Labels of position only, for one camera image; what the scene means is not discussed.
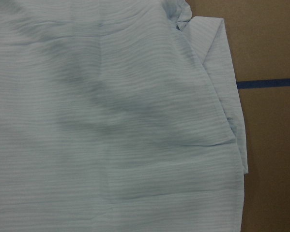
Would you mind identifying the light blue button-up shirt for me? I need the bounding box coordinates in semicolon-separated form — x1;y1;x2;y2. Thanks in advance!
0;0;248;232

